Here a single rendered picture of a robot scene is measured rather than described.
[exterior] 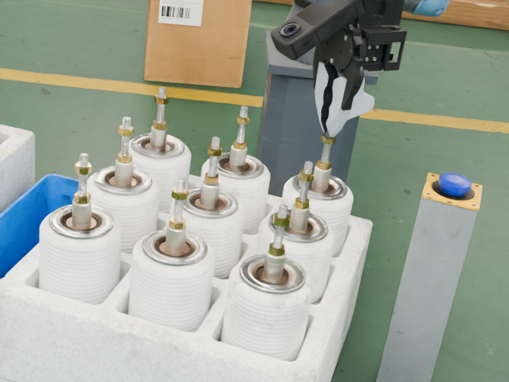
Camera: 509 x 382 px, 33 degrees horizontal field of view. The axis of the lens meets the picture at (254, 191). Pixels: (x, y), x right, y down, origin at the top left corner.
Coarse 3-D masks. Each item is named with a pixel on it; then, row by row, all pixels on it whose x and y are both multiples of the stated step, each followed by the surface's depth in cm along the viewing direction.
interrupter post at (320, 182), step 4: (316, 168) 116; (316, 172) 116; (320, 172) 116; (324, 172) 116; (328, 172) 116; (316, 176) 117; (320, 176) 116; (324, 176) 116; (328, 176) 117; (316, 180) 117; (320, 180) 117; (324, 180) 117; (328, 180) 117; (312, 184) 118; (316, 184) 117; (320, 184) 117; (324, 184) 117; (328, 184) 118; (316, 188) 117; (320, 188) 117; (324, 188) 117
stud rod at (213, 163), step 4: (216, 136) 106; (212, 140) 106; (216, 140) 106; (212, 144) 106; (216, 144) 106; (212, 148) 106; (216, 148) 106; (212, 156) 107; (212, 160) 107; (216, 160) 107; (212, 164) 107; (216, 164) 107; (212, 168) 107; (216, 168) 108; (208, 172) 108; (212, 172) 108; (216, 172) 108; (212, 176) 108; (212, 184) 109
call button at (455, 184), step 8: (440, 176) 108; (448, 176) 108; (456, 176) 108; (440, 184) 107; (448, 184) 106; (456, 184) 106; (464, 184) 106; (448, 192) 107; (456, 192) 106; (464, 192) 106
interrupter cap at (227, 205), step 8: (192, 192) 112; (200, 192) 112; (224, 192) 113; (184, 200) 110; (192, 200) 110; (224, 200) 111; (232, 200) 111; (184, 208) 108; (192, 208) 108; (200, 208) 108; (208, 208) 109; (216, 208) 109; (224, 208) 109; (232, 208) 109; (200, 216) 107; (208, 216) 107; (216, 216) 107; (224, 216) 108
